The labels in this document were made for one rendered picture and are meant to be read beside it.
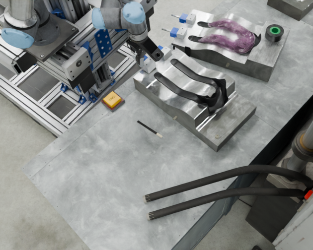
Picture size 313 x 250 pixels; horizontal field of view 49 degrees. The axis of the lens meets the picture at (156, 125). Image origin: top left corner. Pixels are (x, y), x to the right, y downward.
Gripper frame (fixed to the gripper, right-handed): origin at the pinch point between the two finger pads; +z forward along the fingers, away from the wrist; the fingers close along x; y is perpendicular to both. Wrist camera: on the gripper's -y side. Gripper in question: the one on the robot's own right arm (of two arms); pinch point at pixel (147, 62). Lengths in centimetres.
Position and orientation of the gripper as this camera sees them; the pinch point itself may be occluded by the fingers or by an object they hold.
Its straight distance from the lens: 156.4
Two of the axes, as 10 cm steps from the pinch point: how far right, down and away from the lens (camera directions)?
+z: 0.8, 3.2, 9.4
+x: -6.9, 7.0, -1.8
